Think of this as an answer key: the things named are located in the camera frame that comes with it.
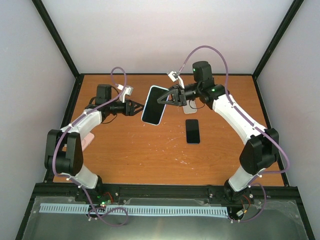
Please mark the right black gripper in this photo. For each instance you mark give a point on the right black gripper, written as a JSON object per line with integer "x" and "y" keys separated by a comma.
{"x": 179, "y": 95}

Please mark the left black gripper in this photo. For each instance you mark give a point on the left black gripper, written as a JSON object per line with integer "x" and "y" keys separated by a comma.
{"x": 130, "y": 111}

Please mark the white translucent phone case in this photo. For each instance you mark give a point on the white translucent phone case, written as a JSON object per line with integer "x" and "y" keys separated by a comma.
{"x": 190, "y": 107}

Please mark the blue phone black screen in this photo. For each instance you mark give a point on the blue phone black screen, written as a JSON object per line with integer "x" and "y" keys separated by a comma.
{"x": 192, "y": 131}

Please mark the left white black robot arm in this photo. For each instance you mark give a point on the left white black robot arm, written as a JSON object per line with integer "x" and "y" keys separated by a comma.
{"x": 64, "y": 147}

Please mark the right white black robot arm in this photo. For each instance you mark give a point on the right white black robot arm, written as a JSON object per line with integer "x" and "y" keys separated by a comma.
{"x": 260, "y": 144}

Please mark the pink phone case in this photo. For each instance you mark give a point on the pink phone case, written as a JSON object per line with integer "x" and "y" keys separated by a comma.
{"x": 87, "y": 140}

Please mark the metal front plate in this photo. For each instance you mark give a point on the metal front plate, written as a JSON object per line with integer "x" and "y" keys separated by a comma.
{"x": 272, "y": 220}

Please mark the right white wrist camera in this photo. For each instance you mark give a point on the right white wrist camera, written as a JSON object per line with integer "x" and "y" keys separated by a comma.
{"x": 174, "y": 76}

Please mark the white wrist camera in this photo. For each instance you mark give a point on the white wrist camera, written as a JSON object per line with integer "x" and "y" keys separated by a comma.
{"x": 174, "y": 76}
{"x": 124, "y": 91}

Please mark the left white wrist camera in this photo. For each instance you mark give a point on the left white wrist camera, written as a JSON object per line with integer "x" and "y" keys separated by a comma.
{"x": 124, "y": 91}

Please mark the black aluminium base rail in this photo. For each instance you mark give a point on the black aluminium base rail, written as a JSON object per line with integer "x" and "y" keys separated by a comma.
{"x": 121, "y": 192}

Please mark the light blue cable duct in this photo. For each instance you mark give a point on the light blue cable duct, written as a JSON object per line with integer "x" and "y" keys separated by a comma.
{"x": 140, "y": 210}

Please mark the left black frame post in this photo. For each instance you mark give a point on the left black frame post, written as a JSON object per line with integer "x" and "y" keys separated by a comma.
{"x": 47, "y": 20}

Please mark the black frame post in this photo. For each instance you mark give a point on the black frame post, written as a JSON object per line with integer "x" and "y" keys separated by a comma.
{"x": 47, "y": 20}
{"x": 281, "y": 30}

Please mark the right black frame post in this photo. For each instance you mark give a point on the right black frame post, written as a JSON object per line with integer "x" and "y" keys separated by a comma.
{"x": 281, "y": 30}

